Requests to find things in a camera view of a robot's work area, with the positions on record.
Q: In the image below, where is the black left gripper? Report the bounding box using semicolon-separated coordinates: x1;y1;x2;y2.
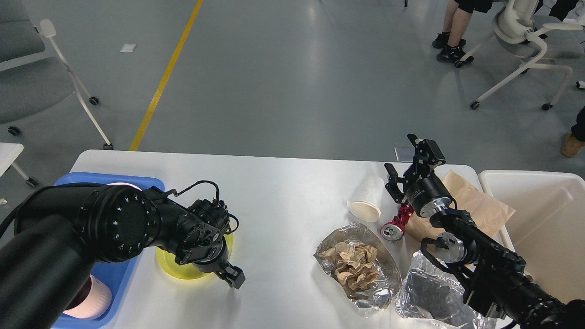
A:
192;238;246;289

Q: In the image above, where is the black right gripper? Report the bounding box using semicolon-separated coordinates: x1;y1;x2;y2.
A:
384;134;454;218

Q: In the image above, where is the yellow plastic plate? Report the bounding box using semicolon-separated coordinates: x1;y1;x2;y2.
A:
155;247;211;280

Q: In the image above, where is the brown paper bag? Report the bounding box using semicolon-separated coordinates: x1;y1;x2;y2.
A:
405;170;516;242

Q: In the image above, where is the pink ribbed mug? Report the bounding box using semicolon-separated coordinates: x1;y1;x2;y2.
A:
63;275;112;320

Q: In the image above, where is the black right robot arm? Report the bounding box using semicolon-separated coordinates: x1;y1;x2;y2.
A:
384;134;585;329

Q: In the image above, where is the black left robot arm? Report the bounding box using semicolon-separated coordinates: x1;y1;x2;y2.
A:
0;183;245;329

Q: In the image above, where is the white paper cup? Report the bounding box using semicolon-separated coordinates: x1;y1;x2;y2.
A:
347;175;384;223

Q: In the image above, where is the crushed red soda can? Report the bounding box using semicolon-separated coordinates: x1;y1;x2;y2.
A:
380;202;414;242

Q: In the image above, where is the foil tray with paper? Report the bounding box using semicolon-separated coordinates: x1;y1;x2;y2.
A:
314;222;403;317

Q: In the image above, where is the crumpled brown paper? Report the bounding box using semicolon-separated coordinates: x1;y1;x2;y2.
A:
318;242;380;293

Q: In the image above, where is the blue plastic tray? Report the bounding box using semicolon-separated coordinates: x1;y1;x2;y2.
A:
53;171;165;329

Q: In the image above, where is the crumpled aluminium foil sheet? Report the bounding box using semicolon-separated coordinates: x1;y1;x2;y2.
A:
394;251;496;329

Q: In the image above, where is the beige plastic bin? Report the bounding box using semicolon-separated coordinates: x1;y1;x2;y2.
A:
479;170;585;303

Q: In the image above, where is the person in white shirt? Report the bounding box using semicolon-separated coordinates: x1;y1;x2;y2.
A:
432;0;493;63

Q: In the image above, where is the white office chair right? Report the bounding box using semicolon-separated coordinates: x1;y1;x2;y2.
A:
455;0;584;111

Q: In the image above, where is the white side table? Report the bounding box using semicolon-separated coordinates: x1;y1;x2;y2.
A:
0;142;38;188

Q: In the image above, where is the grey office chair left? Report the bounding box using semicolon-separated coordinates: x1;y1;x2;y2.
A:
0;0;113;150

